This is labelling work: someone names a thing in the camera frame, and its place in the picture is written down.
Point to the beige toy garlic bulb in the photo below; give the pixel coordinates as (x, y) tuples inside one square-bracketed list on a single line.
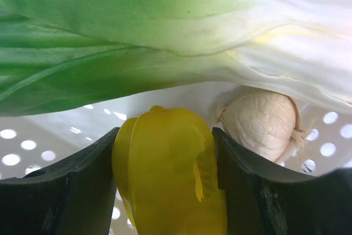
[(265, 122)]

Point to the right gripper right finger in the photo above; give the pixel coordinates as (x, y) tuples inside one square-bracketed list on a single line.
[(265, 198)]

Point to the yellow toy star fruit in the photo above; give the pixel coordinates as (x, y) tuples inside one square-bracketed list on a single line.
[(165, 167)]

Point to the white perforated plastic basket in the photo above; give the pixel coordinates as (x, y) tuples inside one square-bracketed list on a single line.
[(30, 143)]

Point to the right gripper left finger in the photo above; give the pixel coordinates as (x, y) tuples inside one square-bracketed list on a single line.
[(72, 196)]

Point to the green toy bok choy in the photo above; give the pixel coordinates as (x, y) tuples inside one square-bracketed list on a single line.
[(58, 55)]

